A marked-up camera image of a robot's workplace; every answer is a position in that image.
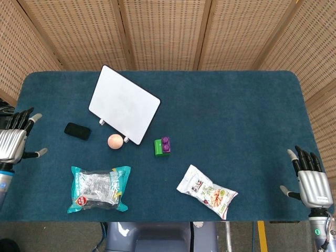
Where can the blue table mat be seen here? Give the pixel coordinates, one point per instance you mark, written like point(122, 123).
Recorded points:
point(168, 147)

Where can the teal snack bag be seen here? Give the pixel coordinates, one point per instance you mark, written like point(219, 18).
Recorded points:
point(98, 188)

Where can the woven wooden folding screen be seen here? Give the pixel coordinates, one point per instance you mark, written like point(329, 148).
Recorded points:
point(168, 35)

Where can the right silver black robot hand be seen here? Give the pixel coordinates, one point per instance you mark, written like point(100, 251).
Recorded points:
point(312, 181)

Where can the white snack bag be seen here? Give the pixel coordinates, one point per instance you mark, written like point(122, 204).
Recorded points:
point(207, 194)

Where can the black rectangular object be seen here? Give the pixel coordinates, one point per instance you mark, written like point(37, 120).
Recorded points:
point(77, 131)

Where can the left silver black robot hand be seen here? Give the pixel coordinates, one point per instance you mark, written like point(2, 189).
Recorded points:
point(11, 139)

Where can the green and purple toy block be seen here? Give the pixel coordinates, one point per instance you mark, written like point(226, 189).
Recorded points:
point(162, 147)

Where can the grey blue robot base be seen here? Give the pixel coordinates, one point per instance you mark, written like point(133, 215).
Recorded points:
point(160, 236)

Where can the yellow floor tape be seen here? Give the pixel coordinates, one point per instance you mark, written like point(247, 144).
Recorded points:
point(262, 236)

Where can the peach coloured ball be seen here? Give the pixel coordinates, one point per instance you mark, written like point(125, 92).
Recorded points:
point(115, 141)

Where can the white rectangular board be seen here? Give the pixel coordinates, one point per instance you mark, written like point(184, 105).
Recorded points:
point(123, 105)

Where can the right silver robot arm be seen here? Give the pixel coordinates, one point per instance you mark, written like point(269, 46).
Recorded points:
point(321, 231)

